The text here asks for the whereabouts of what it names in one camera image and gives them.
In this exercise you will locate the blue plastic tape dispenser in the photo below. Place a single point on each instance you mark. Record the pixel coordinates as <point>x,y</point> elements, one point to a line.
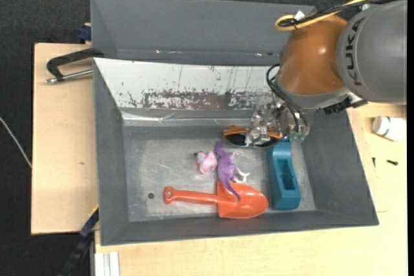
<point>277,197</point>

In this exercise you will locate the small black screw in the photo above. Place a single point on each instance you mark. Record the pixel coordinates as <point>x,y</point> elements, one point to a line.
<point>392,162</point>

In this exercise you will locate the grey metal bin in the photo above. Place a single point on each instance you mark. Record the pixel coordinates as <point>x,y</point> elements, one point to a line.
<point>181,171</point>

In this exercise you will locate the white plastic bottle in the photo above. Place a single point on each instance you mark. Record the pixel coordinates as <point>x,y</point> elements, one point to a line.
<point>389,128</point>

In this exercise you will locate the purple toy dinosaur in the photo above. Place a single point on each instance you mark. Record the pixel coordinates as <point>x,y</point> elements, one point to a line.
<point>225,168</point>

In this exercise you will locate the orange toy shovel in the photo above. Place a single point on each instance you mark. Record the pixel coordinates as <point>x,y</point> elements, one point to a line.
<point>242,203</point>

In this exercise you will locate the pale wood flat board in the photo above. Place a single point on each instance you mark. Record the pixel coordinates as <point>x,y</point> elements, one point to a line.
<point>61,139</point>

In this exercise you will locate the pink toy animal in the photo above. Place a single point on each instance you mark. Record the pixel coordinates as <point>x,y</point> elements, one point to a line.
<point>207,163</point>

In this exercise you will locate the sunglasses with orange arms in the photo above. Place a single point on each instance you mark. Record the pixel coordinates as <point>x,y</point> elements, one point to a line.
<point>236,138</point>

